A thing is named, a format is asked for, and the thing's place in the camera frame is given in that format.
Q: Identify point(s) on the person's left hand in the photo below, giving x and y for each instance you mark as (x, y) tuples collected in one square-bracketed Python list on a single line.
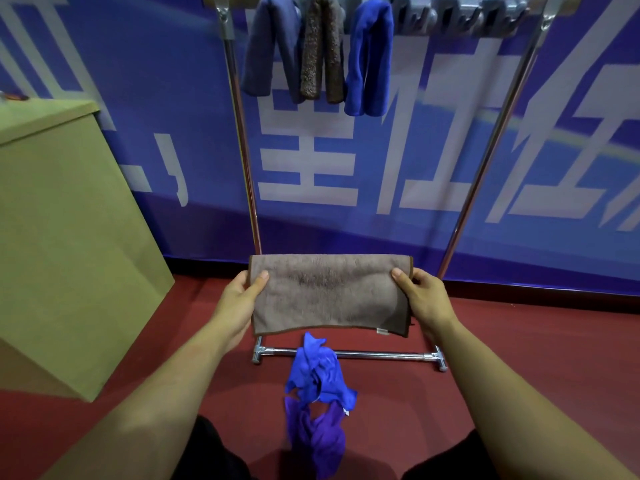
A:
[(235, 307)]

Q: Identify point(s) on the person's right hand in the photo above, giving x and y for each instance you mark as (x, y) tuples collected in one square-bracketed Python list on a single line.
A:
[(430, 302)]

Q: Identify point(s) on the person's left thumb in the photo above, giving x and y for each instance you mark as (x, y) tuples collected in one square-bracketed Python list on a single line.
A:
[(259, 284)]

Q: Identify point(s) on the person's right thumb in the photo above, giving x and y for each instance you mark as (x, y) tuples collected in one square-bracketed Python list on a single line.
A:
[(401, 282)]

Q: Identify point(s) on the grey-brown microfibre towel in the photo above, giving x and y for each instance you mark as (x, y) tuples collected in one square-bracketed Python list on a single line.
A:
[(330, 292)]

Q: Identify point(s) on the person's left forearm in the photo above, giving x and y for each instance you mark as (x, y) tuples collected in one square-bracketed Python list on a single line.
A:
[(150, 412)]

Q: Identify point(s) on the person's right forearm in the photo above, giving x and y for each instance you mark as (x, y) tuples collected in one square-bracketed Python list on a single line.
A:
[(505, 409)]

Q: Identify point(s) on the metal clothes rack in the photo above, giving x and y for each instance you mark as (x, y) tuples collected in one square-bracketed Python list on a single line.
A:
[(350, 352)]

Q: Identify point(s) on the crumpled royal blue cloth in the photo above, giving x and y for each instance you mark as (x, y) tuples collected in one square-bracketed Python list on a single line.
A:
[(320, 372)]

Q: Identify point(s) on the blue banner with white print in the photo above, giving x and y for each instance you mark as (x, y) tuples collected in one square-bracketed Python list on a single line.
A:
[(350, 159)]

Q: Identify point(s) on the crumpled purple cloth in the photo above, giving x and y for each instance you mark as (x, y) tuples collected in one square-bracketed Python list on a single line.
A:
[(315, 439)]

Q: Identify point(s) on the person's black trousers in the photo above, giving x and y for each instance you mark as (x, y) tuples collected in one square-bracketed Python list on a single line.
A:
[(215, 459)]

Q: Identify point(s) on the royal blue hanging towel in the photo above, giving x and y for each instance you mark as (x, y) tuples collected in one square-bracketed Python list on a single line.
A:
[(369, 57)]

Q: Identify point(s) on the slate blue hanging towel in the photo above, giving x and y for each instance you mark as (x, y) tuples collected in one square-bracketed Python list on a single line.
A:
[(267, 49)]

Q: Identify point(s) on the dark brown hanging towel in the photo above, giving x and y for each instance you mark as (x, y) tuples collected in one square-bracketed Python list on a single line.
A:
[(323, 49)]

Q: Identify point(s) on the small orange object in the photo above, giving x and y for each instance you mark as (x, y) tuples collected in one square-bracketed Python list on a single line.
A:
[(14, 96)]

